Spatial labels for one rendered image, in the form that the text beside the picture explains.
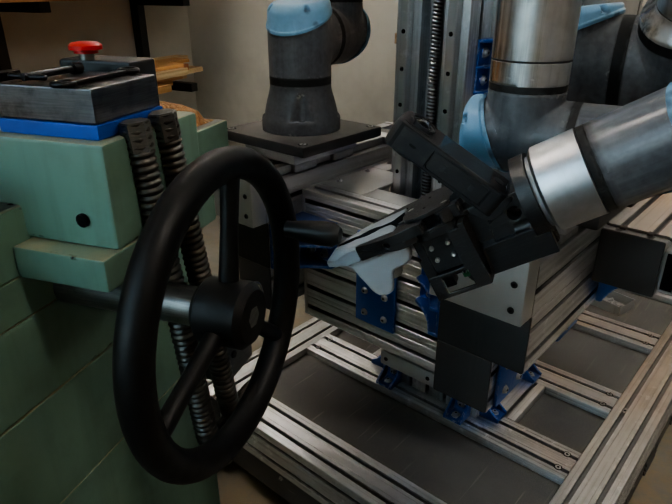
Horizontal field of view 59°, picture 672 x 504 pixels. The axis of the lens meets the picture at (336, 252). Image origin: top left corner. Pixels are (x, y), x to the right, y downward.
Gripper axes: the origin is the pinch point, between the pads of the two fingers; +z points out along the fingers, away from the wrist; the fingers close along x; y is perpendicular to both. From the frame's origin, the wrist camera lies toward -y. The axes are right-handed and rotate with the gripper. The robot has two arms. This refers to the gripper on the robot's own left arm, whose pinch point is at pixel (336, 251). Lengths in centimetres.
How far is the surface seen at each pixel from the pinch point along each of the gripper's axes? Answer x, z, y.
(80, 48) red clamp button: -4.9, 9.8, -28.0
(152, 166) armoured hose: -10.2, 5.6, -15.6
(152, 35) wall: 302, 202, -109
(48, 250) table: -15.8, 15.1, -13.8
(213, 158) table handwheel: -12.4, -1.5, -13.6
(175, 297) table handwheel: -12.4, 9.4, -5.0
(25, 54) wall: 206, 214, -113
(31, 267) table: -16.2, 17.7, -13.3
